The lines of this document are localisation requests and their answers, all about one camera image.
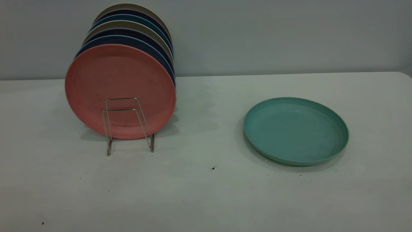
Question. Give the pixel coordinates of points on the green plastic plate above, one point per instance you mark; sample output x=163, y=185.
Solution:
x=296, y=132

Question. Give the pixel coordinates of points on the pink plastic plate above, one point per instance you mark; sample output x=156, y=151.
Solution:
x=119, y=77

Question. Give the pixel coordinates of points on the dark purple plastic plate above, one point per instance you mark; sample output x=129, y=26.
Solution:
x=132, y=11
x=128, y=31

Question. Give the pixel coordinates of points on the beige plastic plate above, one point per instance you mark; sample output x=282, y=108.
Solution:
x=132, y=5
x=128, y=23

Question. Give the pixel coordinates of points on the stack of blue beige plates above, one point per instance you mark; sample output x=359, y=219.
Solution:
x=128, y=39
x=132, y=16

